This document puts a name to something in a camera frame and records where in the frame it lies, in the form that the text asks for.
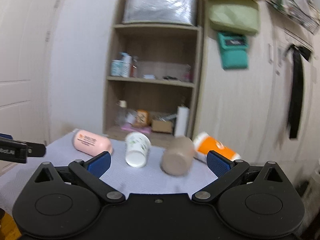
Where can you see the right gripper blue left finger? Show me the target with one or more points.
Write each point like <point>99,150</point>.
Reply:
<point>88,173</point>

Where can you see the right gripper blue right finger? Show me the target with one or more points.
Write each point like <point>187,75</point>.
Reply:
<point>227,172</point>

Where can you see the pink cup grey rim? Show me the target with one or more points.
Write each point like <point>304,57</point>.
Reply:
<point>90,143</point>

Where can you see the orange paper cup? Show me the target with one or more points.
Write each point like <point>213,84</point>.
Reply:
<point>204,143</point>

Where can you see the taupe brown cup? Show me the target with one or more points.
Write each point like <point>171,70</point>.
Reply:
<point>178,157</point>

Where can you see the white cup green print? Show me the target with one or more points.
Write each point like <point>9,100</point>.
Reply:
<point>137,149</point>

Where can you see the white patterned table cloth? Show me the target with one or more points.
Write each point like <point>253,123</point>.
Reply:
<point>147,180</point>

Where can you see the clear bottle beige cap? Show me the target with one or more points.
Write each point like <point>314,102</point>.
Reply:
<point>121,113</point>

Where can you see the pink flat pad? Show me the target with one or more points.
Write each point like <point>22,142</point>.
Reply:
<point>130,128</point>

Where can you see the white paper towel roll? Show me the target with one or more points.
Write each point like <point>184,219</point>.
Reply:
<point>182,119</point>

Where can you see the light wood wardrobe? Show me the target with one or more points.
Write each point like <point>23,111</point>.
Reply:
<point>246,109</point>

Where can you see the yellow printed small box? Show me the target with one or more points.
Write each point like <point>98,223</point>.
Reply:
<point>142,118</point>

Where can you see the small cardboard box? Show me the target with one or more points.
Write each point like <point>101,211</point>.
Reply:
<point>161,126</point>

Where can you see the pink small bottle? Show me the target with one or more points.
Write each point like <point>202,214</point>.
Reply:
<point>188,76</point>

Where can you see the wooden open shelf unit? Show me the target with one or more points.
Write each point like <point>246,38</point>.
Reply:
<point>163,51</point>

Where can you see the teal white tub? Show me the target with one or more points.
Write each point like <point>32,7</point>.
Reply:
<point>116,68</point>

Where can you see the red liquid bottle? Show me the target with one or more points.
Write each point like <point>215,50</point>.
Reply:
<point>134,70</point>

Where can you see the white pump bottle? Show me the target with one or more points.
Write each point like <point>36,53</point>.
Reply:
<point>126,64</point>

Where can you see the teal Redmi pouch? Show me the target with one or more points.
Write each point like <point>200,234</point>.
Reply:
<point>233,50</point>

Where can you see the black ribbon bow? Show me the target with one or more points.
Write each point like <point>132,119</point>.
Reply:
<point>297,89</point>

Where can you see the white door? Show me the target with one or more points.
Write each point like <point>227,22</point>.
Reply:
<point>26,27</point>

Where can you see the green pouch bag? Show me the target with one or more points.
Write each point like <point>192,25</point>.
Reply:
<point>234,16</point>

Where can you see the plastic wrapped grey box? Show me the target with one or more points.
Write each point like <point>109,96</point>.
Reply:
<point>160,11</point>

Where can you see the black wire wall basket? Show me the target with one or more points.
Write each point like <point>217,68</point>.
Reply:
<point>302,12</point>

